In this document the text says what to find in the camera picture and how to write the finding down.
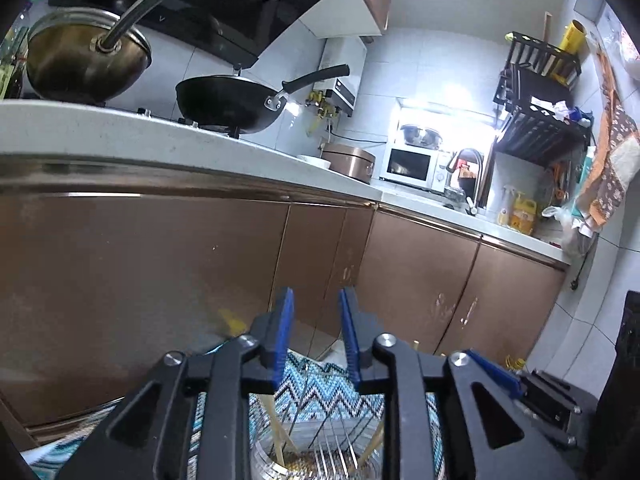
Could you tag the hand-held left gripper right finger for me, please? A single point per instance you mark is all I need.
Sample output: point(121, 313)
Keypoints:
point(351, 345)

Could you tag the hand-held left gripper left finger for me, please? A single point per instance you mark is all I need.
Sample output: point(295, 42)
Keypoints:
point(282, 345)

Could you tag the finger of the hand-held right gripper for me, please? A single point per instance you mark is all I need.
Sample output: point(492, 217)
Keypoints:
point(500, 372)

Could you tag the set of bamboo chopsticks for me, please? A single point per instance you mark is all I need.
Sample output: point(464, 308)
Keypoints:
point(276, 435)

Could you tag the zigzag patterned cloth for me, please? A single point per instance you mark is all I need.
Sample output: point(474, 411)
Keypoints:
point(320, 395)

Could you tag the brown base cabinets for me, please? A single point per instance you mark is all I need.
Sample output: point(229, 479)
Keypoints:
point(150, 270)

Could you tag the yellow oil bottle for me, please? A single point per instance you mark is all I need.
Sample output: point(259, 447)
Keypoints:
point(522, 217)

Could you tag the clear plastic bag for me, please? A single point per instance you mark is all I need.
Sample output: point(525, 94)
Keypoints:
point(572, 230)

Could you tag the clear spray bottle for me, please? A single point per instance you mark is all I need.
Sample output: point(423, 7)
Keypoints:
point(506, 210)

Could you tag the brown rice cooker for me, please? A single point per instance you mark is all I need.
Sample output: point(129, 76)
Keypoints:
point(350, 160)

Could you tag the white bowl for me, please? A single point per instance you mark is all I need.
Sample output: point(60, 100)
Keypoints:
point(315, 162)

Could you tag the white microwave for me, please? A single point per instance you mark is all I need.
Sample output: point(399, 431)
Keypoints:
point(407, 165)

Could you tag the stacked steel bowls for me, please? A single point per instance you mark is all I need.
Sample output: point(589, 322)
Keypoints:
point(420, 136)

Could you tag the steel faucet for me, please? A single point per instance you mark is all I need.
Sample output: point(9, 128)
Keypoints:
point(467, 152)

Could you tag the gas stove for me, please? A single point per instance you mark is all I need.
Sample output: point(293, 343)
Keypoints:
point(215, 127)

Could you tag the yellow gas pipes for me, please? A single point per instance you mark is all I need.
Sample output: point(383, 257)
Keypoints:
point(320, 110)

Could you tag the orange brown patterned apron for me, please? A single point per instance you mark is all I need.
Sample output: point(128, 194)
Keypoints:
point(612, 160)

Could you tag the black wok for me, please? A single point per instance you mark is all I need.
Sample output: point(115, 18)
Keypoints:
point(225, 102)

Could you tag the rags in rack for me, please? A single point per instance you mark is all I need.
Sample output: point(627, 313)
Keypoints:
point(562, 110)

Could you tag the white water heater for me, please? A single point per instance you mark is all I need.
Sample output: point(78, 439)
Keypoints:
point(350, 70)

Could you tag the black range hood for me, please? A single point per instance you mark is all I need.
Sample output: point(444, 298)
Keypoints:
point(225, 10)

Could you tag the yellow roll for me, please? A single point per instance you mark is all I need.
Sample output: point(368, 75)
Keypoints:
point(572, 40)

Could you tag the wooden stick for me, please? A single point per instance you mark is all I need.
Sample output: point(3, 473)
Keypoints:
point(548, 27)

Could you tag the black wall plug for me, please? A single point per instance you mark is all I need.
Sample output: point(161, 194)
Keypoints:
point(576, 282)

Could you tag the black wall rack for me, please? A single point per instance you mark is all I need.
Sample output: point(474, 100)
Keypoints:
point(540, 135)

